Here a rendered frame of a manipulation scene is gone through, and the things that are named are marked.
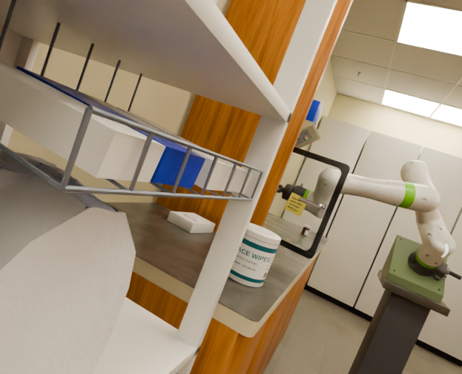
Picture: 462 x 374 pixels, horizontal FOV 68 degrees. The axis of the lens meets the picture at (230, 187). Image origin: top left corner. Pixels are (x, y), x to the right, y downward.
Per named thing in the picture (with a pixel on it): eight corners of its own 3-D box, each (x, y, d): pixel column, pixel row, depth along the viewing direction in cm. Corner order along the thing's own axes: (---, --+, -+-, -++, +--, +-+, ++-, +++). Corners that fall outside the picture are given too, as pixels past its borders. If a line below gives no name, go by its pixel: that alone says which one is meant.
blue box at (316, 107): (290, 114, 145) (297, 94, 144) (294, 120, 154) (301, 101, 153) (312, 122, 141) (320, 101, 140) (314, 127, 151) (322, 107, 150)
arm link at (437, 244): (434, 245, 191) (451, 225, 177) (443, 271, 181) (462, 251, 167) (410, 243, 192) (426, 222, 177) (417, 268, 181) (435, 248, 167)
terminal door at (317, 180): (247, 228, 149) (281, 142, 145) (312, 260, 135) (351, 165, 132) (246, 228, 148) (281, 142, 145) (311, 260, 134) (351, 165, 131)
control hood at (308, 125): (279, 136, 145) (288, 113, 144) (292, 148, 175) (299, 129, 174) (304, 145, 141) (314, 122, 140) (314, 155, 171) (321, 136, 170)
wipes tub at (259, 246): (213, 270, 96) (233, 221, 95) (230, 263, 108) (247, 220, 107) (255, 292, 92) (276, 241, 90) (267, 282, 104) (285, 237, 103)
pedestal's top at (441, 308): (431, 299, 202) (434, 293, 201) (447, 317, 171) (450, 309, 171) (377, 275, 211) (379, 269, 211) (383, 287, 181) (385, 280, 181)
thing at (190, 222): (166, 220, 131) (170, 210, 130) (190, 221, 145) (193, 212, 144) (189, 233, 125) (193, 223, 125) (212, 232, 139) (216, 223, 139)
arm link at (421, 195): (425, 198, 161) (440, 181, 152) (432, 220, 152) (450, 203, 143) (388, 191, 160) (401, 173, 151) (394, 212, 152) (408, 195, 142)
